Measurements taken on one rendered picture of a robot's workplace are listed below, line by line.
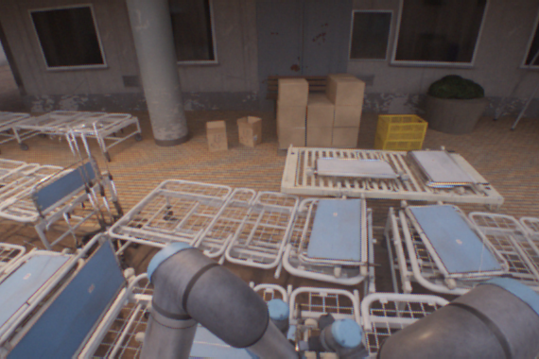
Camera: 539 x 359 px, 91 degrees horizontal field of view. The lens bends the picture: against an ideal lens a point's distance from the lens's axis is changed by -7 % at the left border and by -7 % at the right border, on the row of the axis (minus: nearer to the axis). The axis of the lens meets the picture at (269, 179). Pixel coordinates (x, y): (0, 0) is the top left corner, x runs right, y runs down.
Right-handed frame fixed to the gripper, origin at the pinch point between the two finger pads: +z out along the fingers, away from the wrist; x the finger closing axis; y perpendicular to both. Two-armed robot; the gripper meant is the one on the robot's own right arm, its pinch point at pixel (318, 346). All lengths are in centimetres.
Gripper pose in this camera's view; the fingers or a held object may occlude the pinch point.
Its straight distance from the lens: 133.7
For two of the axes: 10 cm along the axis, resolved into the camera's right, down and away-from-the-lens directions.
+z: -1.5, 6.1, 7.8
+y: 1.1, 7.9, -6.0
